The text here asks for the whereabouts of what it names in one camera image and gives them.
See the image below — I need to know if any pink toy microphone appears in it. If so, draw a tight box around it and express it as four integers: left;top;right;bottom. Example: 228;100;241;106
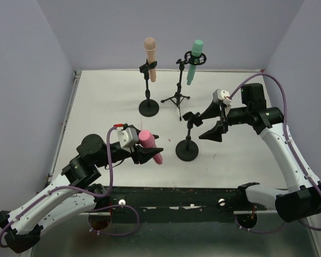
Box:
138;130;163;165

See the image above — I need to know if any black round-base clip stand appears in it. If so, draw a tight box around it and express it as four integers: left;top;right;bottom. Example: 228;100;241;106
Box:
139;61;159;117

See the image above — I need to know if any black tripod shock-mount stand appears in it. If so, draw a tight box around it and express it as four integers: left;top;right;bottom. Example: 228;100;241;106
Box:
160;51;207;121

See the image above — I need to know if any green toy microphone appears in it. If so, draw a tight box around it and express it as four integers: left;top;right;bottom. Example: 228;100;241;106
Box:
187;40;203;85

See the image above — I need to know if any beige microphone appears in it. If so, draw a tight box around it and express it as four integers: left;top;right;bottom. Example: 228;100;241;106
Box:
144;37;157;82

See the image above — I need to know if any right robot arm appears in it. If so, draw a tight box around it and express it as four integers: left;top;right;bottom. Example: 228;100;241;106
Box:
199;83;321;222

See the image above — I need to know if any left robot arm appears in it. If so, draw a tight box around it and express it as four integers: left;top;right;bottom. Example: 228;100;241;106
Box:
0;128;163;253

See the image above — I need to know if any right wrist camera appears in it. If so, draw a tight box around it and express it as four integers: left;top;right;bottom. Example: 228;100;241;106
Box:
213;89;232;106

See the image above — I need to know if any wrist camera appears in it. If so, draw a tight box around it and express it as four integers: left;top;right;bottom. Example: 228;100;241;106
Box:
213;89;232;106
116;125;139;148

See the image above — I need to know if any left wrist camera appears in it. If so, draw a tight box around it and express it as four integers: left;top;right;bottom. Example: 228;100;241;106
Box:
116;125;139;148

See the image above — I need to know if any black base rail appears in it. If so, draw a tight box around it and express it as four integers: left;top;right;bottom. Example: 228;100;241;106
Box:
44;184;281;224

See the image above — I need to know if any aluminium frame extrusion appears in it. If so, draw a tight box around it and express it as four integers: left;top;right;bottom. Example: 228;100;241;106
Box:
18;71;82;257

